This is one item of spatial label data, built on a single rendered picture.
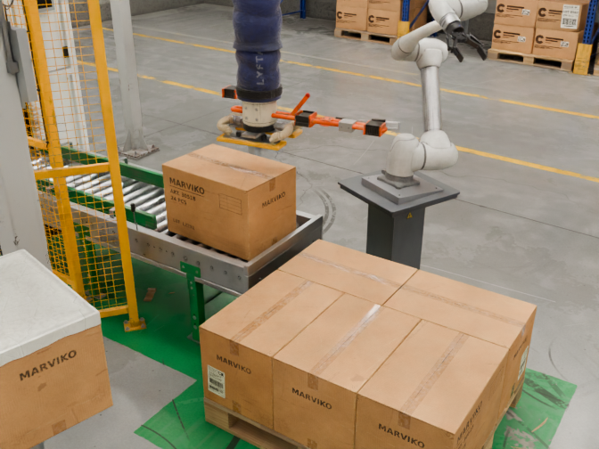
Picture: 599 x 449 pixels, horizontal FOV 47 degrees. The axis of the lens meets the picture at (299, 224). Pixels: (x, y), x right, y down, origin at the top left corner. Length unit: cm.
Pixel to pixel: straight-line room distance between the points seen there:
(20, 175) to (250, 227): 110
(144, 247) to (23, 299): 144
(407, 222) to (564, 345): 110
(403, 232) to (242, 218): 99
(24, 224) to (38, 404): 108
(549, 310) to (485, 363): 152
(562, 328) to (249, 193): 200
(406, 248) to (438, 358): 122
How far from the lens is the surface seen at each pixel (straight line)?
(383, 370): 284
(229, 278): 351
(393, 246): 394
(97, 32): 347
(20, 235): 330
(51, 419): 252
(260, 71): 331
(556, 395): 376
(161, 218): 411
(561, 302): 452
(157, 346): 394
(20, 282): 265
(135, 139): 665
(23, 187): 325
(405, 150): 380
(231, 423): 335
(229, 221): 353
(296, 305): 321
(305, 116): 333
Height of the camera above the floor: 230
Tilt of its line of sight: 27 degrees down
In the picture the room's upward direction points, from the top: straight up
